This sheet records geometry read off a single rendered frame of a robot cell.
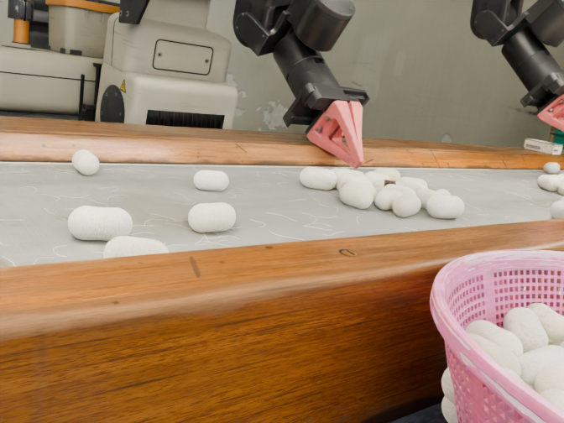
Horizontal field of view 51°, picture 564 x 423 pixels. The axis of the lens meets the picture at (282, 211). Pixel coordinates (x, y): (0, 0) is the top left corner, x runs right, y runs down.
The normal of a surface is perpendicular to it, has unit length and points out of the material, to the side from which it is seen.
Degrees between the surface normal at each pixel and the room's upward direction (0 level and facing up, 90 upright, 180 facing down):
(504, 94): 90
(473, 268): 75
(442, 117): 90
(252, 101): 90
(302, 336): 90
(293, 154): 45
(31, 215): 0
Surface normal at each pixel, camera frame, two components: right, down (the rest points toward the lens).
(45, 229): 0.14, -0.96
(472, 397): -0.97, 0.20
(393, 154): 0.53, -0.48
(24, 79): 0.62, 0.27
